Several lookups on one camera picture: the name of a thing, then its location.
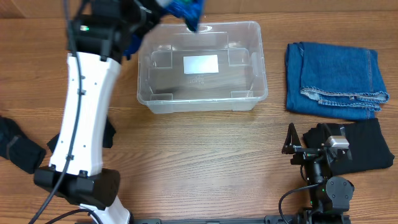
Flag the blue green sequin garment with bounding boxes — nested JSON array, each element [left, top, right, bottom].
[[123, 0, 205, 60]]

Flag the small black cloth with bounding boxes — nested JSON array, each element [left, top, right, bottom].
[[47, 117, 116, 152]]

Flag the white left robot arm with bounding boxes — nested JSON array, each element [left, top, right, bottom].
[[34, 0, 169, 223]]

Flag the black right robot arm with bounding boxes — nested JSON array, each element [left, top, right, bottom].
[[278, 123, 354, 223]]

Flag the folded black garment right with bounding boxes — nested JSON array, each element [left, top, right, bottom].
[[303, 118, 395, 175]]

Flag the folded blue denim jeans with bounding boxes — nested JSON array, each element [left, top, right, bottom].
[[285, 42, 390, 120]]

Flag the white label in bin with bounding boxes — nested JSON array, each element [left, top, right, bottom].
[[183, 55, 219, 74]]

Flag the clear plastic storage bin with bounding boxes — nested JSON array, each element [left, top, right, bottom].
[[137, 21, 268, 114]]

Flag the dark navy knit garment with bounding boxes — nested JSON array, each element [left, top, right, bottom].
[[1, 116, 46, 174]]

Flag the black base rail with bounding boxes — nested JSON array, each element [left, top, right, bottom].
[[74, 214, 352, 224]]

